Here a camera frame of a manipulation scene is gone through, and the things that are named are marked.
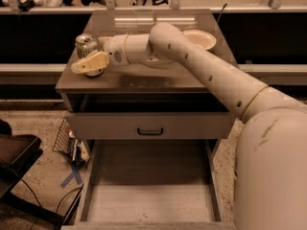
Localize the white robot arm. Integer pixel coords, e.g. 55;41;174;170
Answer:
71;23;307;230

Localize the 7up soda can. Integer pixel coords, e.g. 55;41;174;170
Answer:
75;34;105;79

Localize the wire mesh basket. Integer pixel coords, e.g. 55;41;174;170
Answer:
53;119;89;166

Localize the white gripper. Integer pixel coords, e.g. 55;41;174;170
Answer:
71;34;129;74

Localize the open grey middle drawer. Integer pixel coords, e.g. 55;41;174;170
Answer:
61;140;233;230

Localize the black drawer handle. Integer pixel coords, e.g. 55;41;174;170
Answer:
136;127;164;136

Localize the closed grey upper drawer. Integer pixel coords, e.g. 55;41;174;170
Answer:
65;112;235;140

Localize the grey drawer cabinet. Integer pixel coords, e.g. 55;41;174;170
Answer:
55;9;249;230

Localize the black floor cable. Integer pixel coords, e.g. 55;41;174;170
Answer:
19;177;84;216

